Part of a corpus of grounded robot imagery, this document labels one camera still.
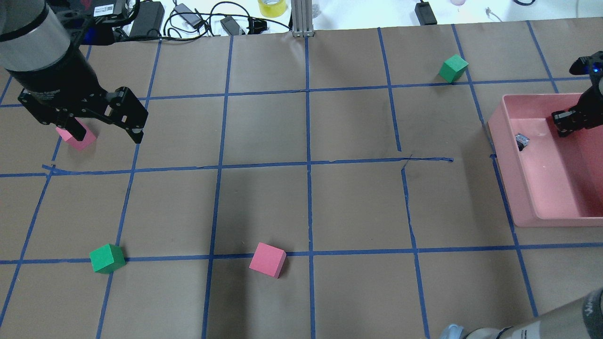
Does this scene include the pink cube centre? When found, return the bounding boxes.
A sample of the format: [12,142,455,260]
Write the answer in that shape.
[248,242,287,279]

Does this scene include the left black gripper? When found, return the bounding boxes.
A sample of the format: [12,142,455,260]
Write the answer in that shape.
[18,71,148,145]

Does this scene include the aluminium frame post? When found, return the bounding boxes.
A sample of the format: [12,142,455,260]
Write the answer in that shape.
[291,0,315,37]

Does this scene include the pink cube far side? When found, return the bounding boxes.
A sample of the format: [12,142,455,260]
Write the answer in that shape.
[56,118,98,152]

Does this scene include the yellow tape roll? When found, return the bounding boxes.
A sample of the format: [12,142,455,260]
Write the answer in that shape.
[258,0,287,18]

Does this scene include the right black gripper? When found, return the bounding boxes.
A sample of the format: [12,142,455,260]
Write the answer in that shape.
[551,51,603,137]

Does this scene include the pink cube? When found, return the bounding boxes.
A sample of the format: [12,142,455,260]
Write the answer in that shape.
[56,118,98,152]
[248,242,287,279]

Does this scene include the pink plastic bin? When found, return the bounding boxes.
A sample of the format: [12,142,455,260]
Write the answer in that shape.
[488,94,603,227]

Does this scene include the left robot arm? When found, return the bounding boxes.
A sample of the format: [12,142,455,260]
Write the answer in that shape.
[0,0,148,144]

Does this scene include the green cube near base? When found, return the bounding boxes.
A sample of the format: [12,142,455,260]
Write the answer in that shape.
[89,244,126,274]

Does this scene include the black power adapter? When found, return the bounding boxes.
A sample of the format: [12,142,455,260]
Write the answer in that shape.
[414,0,438,26]

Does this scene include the yellow push button switch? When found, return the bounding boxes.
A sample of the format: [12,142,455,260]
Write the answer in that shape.
[514,133,530,152]

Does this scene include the green cube near bin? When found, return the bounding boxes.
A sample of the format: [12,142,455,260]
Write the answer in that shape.
[439,54,469,83]

